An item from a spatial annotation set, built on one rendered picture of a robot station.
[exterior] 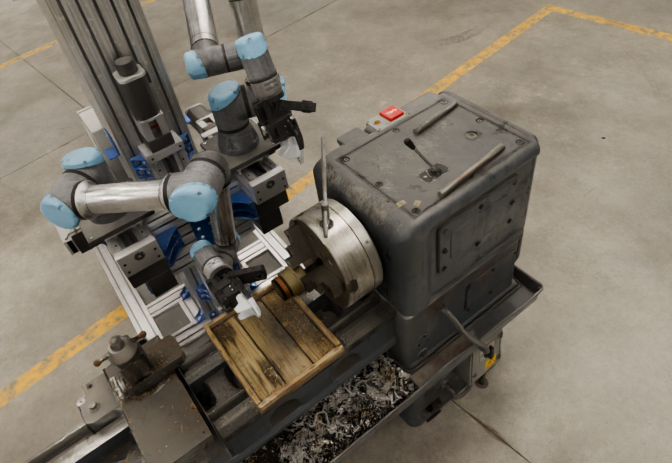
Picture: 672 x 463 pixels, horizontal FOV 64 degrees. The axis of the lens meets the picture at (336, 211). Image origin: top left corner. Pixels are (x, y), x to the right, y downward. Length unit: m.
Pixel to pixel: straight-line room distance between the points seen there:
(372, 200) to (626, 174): 2.37
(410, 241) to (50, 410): 2.13
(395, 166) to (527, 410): 1.36
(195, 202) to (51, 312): 2.11
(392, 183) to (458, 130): 0.32
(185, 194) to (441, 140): 0.80
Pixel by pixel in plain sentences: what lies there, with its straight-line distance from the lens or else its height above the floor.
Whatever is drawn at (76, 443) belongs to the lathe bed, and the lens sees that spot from 1.86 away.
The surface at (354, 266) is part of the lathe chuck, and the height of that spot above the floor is 1.16.
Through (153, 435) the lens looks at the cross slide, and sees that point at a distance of 1.60.
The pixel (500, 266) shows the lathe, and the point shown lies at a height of 0.76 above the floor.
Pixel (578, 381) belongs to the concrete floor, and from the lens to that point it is 2.70.
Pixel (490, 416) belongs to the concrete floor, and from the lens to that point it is 2.55.
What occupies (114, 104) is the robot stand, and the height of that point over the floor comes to 1.43.
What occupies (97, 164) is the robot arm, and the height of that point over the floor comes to 1.36.
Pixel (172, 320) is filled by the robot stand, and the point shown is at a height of 0.21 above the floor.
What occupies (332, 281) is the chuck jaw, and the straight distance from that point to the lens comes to 1.53.
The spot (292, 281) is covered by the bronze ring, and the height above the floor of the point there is 1.11.
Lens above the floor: 2.31
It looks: 44 degrees down
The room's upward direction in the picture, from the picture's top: 10 degrees counter-clockwise
